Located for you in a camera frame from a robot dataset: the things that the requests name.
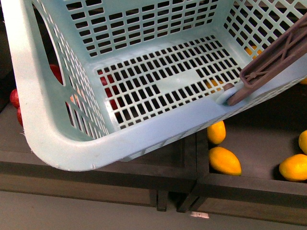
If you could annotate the yellow mango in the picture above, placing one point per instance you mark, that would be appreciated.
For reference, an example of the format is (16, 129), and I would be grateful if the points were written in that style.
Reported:
(302, 141)
(216, 133)
(294, 168)
(224, 161)

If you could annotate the yellow mango far right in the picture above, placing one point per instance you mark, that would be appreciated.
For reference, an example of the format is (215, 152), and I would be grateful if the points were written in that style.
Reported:
(302, 141)

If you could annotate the yellow mango front left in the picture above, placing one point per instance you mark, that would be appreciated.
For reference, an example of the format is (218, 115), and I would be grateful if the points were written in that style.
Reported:
(224, 161)

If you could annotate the dark wooden display stand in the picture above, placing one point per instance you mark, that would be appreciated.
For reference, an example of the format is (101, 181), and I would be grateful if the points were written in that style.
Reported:
(260, 137)

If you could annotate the light blue plastic basket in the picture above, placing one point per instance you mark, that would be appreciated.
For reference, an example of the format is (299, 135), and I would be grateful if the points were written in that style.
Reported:
(106, 80)

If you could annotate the yellow mango upper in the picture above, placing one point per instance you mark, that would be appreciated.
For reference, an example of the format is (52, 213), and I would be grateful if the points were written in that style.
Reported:
(216, 133)

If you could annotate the red apple lower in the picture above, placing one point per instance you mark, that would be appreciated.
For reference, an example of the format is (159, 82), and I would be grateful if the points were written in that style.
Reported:
(19, 116)

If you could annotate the red apple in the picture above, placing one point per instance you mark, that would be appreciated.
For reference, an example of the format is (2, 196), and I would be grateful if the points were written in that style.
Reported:
(14, 98)
(19, 116)

